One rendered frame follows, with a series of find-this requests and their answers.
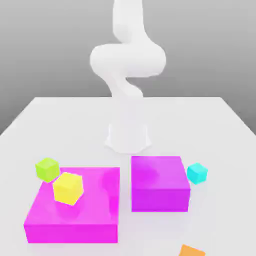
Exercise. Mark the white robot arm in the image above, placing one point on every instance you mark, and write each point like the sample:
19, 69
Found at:
128, 60

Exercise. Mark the small cyan cube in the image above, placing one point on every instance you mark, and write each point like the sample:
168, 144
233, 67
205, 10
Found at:
197, 173

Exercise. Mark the small yellow cube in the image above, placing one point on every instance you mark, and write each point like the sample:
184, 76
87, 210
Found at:
68, 189

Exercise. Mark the small lime green cube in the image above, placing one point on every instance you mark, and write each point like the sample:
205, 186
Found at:
47, 169

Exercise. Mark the small orange cube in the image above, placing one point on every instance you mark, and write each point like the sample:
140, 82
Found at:
191, 251

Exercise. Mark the large purple box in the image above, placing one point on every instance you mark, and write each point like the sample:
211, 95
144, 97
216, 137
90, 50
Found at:
160, 192

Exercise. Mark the large magenta box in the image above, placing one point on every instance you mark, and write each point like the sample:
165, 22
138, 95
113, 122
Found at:
88, 216

